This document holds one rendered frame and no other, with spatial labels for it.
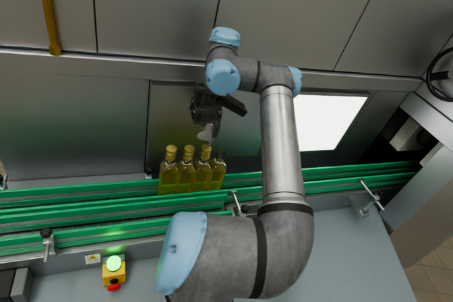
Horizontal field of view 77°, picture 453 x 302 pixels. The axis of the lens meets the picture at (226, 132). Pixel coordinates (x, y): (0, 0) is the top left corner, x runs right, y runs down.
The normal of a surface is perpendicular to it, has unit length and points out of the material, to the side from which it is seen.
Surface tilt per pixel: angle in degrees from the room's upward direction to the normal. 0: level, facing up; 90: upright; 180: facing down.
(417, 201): 90
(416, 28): 90
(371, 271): 0
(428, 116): 90
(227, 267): 47
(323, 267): 0
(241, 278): 57
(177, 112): 90
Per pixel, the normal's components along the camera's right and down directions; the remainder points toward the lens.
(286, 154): 0.07, -0.54
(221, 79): 0.01, 0.64
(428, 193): -0.94, 0.01
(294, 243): 0.44, -0.46
